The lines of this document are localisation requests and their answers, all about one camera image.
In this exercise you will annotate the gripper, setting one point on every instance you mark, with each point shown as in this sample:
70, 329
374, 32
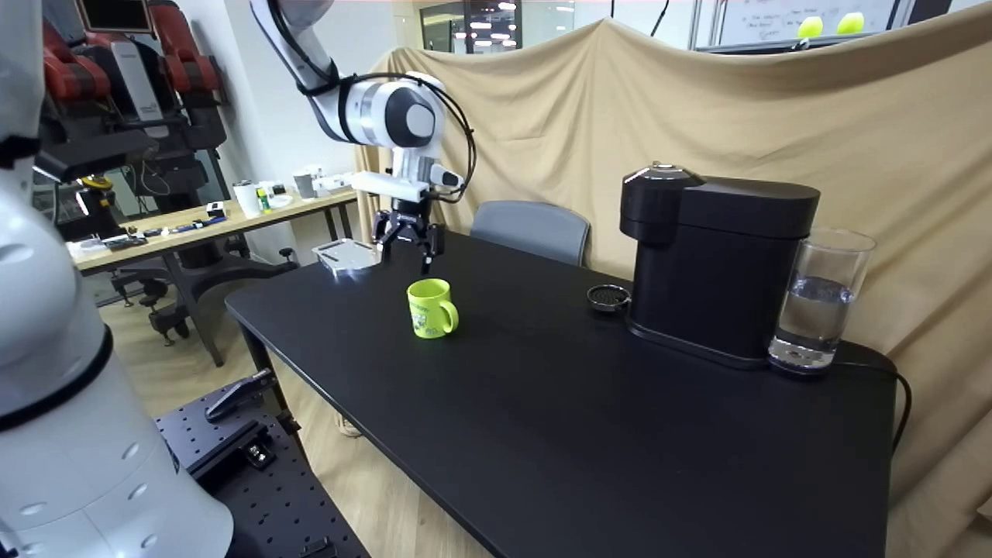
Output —
408, 216

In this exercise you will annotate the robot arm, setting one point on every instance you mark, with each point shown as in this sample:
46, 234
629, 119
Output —
62, 434

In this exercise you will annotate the yellow mug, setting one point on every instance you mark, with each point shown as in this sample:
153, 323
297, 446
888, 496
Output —
428, 310

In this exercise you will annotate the silver metal plate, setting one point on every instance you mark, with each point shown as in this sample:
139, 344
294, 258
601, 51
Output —
346, 255

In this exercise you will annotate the grey cup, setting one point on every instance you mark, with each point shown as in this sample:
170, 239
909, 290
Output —
304, 186

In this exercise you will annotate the grey chair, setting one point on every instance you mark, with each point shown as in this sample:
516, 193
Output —
531, 229

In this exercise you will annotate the small green bottle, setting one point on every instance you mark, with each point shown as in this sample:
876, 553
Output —
264, 200

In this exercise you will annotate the white cup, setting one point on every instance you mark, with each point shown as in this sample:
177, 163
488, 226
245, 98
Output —
246, 199

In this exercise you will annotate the round black drip tray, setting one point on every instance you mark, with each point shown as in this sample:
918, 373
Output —
608, 297

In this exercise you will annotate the wooden table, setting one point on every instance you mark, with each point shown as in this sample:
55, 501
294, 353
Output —
194, 232

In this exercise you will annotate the window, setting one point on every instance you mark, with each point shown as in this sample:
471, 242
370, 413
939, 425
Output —
470, 27

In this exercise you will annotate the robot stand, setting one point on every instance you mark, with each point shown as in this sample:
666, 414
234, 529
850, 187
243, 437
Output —
271, 496

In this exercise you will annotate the red and black robot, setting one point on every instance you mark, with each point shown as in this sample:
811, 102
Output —
155, 93

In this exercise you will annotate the black coffee machine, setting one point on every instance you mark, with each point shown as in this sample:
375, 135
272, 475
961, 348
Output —
713, 263

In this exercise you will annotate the monitor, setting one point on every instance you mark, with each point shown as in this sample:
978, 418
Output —
115, 12

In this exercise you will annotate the beige cloth backdrop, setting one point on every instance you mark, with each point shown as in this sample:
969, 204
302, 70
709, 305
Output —
775, 124

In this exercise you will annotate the clear glass of water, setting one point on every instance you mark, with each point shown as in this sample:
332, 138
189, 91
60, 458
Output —
818, 310

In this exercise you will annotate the yellow green ball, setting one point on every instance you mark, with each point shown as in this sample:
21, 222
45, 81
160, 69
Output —
850, 23
810, 28

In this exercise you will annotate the whiteboard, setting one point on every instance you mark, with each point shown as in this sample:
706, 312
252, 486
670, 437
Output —
806, 12

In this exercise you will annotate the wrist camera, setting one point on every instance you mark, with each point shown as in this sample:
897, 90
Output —
387, 186

